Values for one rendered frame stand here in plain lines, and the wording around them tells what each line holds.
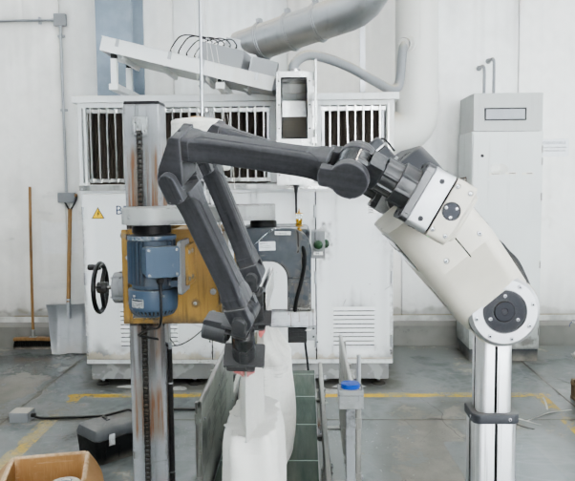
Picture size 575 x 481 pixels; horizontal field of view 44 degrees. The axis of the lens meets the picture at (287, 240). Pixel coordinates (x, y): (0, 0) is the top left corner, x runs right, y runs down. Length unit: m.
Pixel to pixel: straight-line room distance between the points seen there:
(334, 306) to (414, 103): 1.61
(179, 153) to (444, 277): 0.61
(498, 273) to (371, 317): 3.57
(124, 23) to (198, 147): 4.77
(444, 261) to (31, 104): 5.62
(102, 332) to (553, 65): 4.36
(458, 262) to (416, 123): 3.91
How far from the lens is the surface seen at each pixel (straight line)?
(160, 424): 2.56
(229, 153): 1.44
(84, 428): 4.09
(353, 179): 1.35
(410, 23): 5.52
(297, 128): 4.94
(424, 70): 5.47
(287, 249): 2.32
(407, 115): 5.43
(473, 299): 1.62
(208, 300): 2.37
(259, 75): 4.74
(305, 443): 3.14
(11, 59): 6.93
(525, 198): 6.00
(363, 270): 5.09
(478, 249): 1.55
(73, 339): 6.52
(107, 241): 5.25
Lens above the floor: 1.50
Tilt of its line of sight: 5 degrees down
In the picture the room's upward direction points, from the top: 1 degrees counter-clockwise
